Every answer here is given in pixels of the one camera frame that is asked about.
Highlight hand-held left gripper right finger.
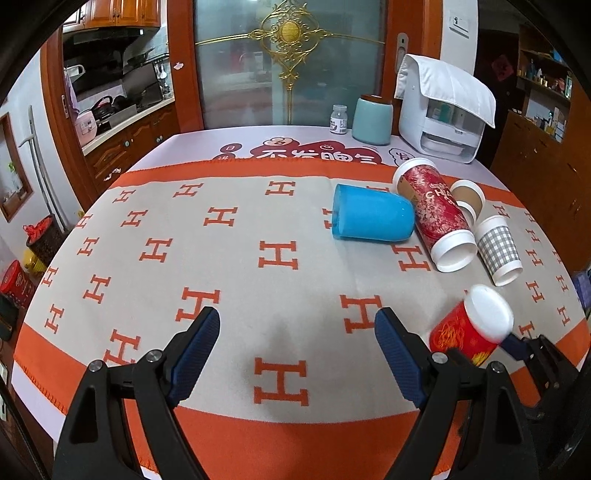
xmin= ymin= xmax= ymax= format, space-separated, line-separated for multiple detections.
xmin=375 ymin=307 xmax=539 ymax=480

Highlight grey checkered paper cup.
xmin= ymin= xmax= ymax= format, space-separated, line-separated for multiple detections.
xmin=475 ymin=215 xmax=524 ymax=287

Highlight small white bottle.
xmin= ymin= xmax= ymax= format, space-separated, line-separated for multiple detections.
xmin=329 ymin=104 xmax=349 ymax=136

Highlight red round tin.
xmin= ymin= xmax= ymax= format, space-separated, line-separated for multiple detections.
xmin=0 ymin=260 xmax=36 ymax=306

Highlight metal mop pole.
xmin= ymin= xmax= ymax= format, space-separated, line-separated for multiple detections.
xmin=27 ymin=106 xmax=68 ymax=232

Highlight wooden wall shelf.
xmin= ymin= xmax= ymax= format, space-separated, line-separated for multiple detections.
xmin=514 ymin=22 xmax=579 ymax=145

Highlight wooden lower kitchen cabinet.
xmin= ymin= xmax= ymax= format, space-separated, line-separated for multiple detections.
xmin=82 ymin=99 xmax=182 ymax=197

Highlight frosted glass door gold ornament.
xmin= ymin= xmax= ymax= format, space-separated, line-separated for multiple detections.
xmin=192 ymin=0 xmax=387 ymax=130

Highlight blue plastic cup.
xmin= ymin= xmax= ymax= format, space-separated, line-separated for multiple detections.
xmin=332 ymin=183 xmax=417 ymax=242

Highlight pink rice cooker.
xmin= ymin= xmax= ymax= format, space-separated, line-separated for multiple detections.
xmin=73 ymin=113 xmax=100 ymax=147

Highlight silver door handle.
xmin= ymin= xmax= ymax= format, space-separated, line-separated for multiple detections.
xmin=396 ymin=32 xmax=410 ymax=73

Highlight small brown paper cup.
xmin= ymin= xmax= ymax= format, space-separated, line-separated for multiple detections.
xmin=450 ymin=179 xmax=486 ymax=223

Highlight printed white tablecloth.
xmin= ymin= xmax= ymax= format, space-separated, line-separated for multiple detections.
xmin=10 ymin=125 xmax=509 ymax=418

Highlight range hood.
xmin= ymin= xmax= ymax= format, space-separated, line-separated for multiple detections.
xmin=64 ymin=27 xmax=161 ymax=48

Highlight yellow object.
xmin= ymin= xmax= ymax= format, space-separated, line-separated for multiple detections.
xmin=23 ymin=251 xmax=47 ymax=276

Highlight orange beige patterned blanket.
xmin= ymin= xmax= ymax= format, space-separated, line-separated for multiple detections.
xmin=13 ymin=161 xmax=591 ymax=477

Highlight wooden upper kitchen cabinets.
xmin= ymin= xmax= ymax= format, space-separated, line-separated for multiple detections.
xmin=61 ymin=0 xmax=163 ymax=34

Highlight wooden sideboard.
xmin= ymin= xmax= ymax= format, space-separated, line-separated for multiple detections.
xmin=489 ymin=110 xmax=591 ymax=280

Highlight white cloth cover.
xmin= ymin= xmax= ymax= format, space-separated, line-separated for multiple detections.
xmin=393 ymin=54 xmax=498 ymax=129

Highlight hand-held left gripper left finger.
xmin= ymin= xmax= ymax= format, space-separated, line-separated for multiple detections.
xmin=52 ymin=306 xmax=221 ymax=480

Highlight white countertop appliance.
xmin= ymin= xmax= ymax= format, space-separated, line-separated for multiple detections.
xmin=398 ymin=85 xmax=486 ymax=165

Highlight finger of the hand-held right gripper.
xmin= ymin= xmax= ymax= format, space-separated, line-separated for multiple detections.
xmin=501 ymin=333 xmax=581 ymax=408

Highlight red paper cup white base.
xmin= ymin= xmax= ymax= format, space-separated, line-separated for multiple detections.
xmin=429 ymin=284 xmax=515 ymax=368

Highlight wooden framed window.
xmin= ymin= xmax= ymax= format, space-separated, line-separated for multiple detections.
xmin=0 ymin=113 xmax=36 ymax=223

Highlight dark basket red cloth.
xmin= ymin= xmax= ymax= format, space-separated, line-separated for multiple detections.
xmin=23 ymin=214 xmax=66 ymax=267

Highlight teal canister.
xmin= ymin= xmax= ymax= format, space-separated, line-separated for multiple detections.
xmin=352 ymin=94 xmax=394 ymax=147

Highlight white wall box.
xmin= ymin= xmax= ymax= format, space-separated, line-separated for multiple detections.
xmin=448 ymin=13 xmax=471 ymax=39

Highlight tall red patterned paper cup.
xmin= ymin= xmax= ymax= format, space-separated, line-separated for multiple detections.
xmin=392 ymin=157 xmax=478 ymax=273

